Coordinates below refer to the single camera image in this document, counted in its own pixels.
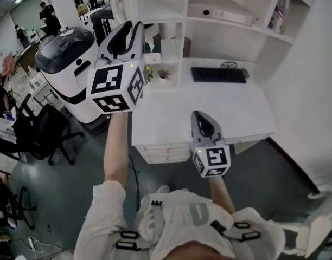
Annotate black keyboard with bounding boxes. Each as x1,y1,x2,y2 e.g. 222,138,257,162
190,66,247,84

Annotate small potted plant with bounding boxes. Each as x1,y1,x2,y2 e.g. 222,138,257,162
157,68,173,81

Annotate grey harness straps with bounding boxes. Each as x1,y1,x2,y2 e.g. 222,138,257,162
114,199,262,252

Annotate white cabinet door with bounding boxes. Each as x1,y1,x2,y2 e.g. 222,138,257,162
111,0,138,24

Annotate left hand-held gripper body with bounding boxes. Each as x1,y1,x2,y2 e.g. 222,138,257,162
86,53,146,115

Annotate black office chair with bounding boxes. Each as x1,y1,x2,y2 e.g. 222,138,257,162
12,93,85,167

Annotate white file binder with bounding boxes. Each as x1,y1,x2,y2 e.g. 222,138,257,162
187,0,259,27

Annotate yellow green potted plant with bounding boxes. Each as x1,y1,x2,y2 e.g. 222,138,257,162
143,64,155,84

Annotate black standing machine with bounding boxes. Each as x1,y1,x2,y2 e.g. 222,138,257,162
89,5,116,46

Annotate white tissue box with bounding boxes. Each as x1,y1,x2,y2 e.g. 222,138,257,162
143,51,162,64

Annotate black coiled cable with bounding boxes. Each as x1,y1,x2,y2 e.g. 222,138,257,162
219,60,238,70

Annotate books on shelf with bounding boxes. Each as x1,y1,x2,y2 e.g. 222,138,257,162
267,0,292,35

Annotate black metal chair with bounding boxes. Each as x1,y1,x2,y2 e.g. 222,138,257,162
0,182,37,231

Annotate person's right forearm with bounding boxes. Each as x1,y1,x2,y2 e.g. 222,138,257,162
208,174,236,216

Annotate person's white shirt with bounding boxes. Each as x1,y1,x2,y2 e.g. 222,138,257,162
73,179,286,260

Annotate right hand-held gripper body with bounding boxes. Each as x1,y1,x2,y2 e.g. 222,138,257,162
191,136,232,178

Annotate pink chair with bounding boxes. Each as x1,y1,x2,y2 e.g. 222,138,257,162
2,51,17,74

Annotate white shelf unit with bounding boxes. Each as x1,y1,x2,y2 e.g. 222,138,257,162
126,0,312,92

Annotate white desk drawer unit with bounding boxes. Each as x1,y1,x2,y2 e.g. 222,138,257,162
133,141,195,165

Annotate black floor cable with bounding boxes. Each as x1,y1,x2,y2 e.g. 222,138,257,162
127,153,142,211

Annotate person's left forearm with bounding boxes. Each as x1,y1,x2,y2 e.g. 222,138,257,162
103,112,129,190

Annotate white and black machine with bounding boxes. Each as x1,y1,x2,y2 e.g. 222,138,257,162
34,27,113,125

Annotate white low cabinet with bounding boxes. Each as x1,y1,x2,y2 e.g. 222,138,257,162
305,190,332,258

